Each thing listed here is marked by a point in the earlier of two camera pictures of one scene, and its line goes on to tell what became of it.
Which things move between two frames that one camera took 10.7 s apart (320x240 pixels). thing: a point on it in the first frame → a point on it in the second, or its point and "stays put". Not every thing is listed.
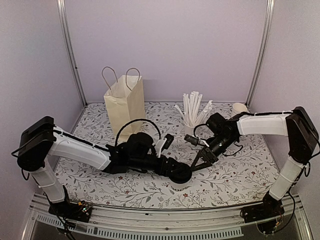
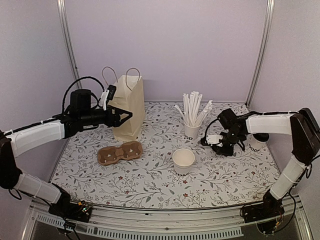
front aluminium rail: x=216 y=223 stays put
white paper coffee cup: x=179 y=187 → x=253 y=146
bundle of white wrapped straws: x=192 y=114 stays put
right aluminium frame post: x=266 y=40 stays put
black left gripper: x=161 y=170 → x=116 y=122
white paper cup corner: x=238 y=108 → x=183 y=159
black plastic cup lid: x=181 y=173 → x=261 y=137
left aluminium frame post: x=62 y=15 stays put
